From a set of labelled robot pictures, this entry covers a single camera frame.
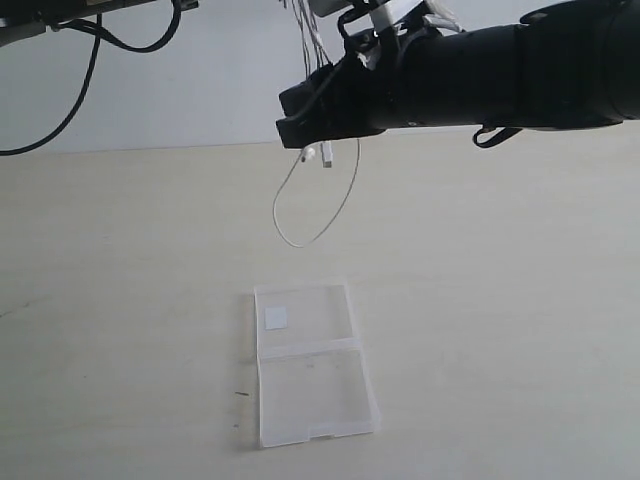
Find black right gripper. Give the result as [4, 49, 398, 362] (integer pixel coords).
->
[276, 29, 430, 149]

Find white wired earphones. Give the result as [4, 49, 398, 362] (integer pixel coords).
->
[272, 0, 363, 249]

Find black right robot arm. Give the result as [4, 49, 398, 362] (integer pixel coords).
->
[276, 1, 639, 149]

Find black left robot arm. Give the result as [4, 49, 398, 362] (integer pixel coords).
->
[1, 0, 151, 35]

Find white square sticker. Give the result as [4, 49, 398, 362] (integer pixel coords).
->
[264, 306, 288, 331]

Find clear plastic storage case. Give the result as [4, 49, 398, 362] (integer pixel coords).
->
[254, 281, 381, 448]

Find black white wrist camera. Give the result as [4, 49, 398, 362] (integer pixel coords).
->
[308, 0, 463, 33]

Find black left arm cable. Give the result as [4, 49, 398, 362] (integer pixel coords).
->
[0, 0, 183, 156]

